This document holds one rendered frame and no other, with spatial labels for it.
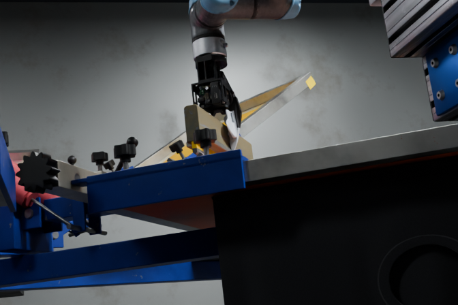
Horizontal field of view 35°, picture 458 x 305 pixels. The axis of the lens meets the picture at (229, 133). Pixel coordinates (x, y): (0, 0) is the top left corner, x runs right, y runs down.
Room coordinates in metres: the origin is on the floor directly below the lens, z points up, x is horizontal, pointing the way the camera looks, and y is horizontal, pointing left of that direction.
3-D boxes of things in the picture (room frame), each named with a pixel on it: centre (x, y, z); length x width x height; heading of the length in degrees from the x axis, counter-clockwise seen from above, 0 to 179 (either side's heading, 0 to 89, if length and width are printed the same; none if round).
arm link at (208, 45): (1.53, 0.02, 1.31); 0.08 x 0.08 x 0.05
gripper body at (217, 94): (1.53, 0.02, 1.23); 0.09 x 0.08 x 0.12; 164
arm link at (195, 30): (1.53, 0.02, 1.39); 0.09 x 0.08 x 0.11; 16
